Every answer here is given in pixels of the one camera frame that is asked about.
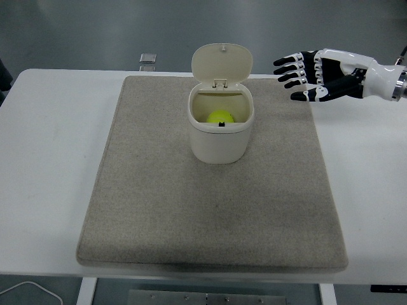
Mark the cream lidded plastic bin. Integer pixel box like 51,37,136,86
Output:
188,43,254,165

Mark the dark grey object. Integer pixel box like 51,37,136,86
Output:
0,57,14,107

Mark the black table control panel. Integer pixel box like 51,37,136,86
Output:
370,285,407,294

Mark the yellow tennis ball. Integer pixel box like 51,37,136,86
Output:
205,109,235,124

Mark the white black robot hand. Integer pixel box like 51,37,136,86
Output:
272,48,398,104

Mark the grey metal plate with screws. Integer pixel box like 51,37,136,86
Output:
128,288,289,305

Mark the white cable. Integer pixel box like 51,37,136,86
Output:
0,280,64,305

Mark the beige felt mat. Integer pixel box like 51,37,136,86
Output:
75,75,350,273

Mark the white table leg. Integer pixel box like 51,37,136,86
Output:
319,283,337,305
77,277,98,305

